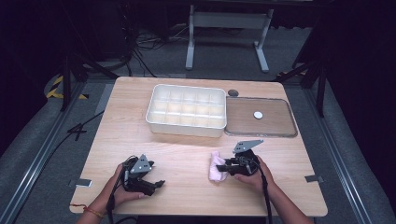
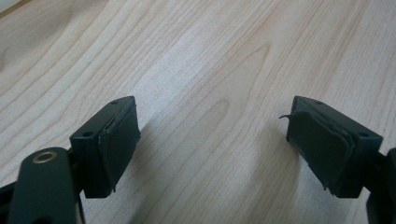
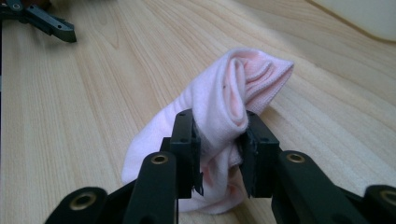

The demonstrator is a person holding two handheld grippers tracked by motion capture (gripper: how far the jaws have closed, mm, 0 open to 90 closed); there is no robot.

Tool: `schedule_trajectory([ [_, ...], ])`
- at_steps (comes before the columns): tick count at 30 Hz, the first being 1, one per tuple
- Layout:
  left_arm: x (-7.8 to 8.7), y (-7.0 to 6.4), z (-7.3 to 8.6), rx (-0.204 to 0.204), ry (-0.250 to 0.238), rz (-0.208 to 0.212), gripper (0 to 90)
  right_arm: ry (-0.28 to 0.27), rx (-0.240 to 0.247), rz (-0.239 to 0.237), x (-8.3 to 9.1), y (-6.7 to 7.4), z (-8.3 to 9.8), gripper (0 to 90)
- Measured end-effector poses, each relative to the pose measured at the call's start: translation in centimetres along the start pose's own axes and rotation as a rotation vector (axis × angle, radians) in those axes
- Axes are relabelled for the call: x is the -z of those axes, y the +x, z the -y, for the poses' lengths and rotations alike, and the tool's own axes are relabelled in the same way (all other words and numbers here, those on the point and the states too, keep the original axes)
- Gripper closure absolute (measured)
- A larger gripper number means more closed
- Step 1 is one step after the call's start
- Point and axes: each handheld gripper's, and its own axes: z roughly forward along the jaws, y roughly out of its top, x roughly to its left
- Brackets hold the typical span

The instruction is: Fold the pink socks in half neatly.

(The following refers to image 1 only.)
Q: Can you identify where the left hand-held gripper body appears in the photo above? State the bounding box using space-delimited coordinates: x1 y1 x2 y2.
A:
121 153 156 190

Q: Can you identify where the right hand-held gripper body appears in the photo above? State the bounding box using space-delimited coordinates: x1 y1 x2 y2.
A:
233 139 264 176

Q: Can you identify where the pink sock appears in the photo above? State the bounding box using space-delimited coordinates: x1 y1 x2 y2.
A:
208 151 231 182

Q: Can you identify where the person's left hand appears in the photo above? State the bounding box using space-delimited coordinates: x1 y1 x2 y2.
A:
98 163 146 207

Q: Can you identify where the person's right hand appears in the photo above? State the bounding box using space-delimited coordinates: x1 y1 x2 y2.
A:
233 155 276 194

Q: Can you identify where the clear lid with white knob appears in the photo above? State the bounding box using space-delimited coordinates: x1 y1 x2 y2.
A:
224 95 299 138

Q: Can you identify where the white divided storage box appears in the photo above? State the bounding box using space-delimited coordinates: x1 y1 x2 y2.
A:
145 83 228 139

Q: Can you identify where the yellow and black floor tape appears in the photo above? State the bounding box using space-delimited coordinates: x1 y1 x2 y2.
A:
46 75 90 101

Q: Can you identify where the left hand-held gripper black cable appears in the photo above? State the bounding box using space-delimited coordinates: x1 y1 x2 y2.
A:
106 155 138 224

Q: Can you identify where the hand-held gripper black cable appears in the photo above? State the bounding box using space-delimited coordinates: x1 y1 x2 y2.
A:
106 155 138 224
244 157 275 224

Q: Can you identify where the right hand-held gripper black cable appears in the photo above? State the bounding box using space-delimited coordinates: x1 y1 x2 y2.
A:
244 157 275 224

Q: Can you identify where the red string bracelet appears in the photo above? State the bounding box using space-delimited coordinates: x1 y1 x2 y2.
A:
69 203 106 218

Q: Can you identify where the thin black floor cable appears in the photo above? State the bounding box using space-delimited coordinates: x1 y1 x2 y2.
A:
8 110 106 218

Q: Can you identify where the aluminium floor rail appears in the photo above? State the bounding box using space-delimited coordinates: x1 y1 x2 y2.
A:
303 88 373 224
0 81 88 224

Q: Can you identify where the bundle of black floor cables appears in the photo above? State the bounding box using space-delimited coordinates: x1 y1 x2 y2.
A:
124 27 188 77

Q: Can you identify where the white metal stand frame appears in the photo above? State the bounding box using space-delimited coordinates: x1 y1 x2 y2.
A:
185 4 275 74

